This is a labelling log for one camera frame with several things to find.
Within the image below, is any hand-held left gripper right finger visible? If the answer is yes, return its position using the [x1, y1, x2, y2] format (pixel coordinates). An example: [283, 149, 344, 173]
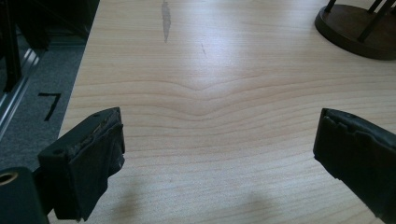
[313, 107, 396, 224]

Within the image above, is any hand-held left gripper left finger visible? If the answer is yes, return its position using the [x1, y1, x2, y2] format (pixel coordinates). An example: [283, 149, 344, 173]
[32, 106, 126, 222]

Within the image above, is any dark wooden cup rack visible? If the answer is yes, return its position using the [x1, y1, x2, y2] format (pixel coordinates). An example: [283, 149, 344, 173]
[314, 0, 396, 62]

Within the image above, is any aluminium rail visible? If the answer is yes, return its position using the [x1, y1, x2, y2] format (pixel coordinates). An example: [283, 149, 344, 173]
[0, 48, 40, 141]

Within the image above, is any black metal frame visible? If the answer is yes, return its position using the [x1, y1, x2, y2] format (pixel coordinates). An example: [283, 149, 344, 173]
[0, 0, 101, 94]

